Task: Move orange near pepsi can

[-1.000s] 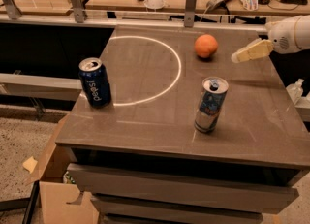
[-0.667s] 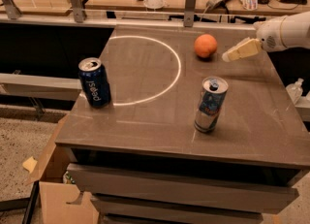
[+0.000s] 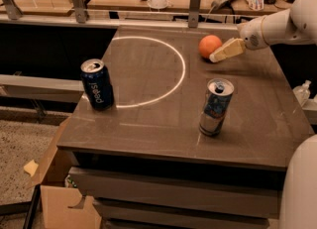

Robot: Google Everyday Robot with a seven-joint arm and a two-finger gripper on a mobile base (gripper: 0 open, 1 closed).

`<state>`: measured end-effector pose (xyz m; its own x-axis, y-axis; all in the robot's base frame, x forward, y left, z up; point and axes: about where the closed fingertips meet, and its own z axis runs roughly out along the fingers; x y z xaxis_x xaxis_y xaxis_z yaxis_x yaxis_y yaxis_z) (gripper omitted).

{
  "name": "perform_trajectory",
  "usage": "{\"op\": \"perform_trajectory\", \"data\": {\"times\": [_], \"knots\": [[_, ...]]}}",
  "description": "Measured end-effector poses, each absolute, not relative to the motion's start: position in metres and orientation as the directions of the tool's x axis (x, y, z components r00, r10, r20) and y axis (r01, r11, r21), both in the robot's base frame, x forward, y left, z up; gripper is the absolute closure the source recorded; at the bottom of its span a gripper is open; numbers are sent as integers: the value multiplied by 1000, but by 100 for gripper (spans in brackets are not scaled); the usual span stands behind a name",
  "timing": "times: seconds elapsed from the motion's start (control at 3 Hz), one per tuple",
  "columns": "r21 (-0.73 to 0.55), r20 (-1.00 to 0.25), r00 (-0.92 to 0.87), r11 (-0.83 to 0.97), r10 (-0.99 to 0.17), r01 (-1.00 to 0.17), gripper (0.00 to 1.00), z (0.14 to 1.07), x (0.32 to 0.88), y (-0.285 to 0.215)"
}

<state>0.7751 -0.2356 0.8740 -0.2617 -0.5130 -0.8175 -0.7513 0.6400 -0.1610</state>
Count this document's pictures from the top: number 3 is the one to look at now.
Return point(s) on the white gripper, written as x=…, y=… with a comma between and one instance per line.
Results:
x=252, y=35

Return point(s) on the orange fruit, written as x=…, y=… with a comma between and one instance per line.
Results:
x=208, y=45

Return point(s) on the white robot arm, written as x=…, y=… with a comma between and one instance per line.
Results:
x=296, y=25

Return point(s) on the silver blue energy drink can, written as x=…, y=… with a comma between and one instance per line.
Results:
x=218, y=96

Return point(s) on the blue pepsi can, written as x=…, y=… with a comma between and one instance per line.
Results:
x=97, y=84

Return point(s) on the white printed small box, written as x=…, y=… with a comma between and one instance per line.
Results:
x=256, y=5

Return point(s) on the clear plastic bottle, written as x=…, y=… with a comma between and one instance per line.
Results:
x=302, y=92

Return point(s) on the white face mask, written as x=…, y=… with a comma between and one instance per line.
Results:
x=158, y=4

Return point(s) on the grey drawer cabinet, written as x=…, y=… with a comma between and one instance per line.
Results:
x=145, y=161

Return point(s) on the brown cardboard box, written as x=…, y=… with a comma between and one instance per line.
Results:
x=63, y=206

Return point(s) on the metal bracket post right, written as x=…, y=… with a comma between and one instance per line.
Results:
x=193, y=13

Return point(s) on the metal bracket post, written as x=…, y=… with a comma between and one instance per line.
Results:
x=193, y=13
x=12, y=10
x=80, y=11

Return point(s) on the metal bracket post middle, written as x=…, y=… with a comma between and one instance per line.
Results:
x=80, y=11

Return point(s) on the metal bracket post left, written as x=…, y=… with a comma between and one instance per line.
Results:
x=12, y=10

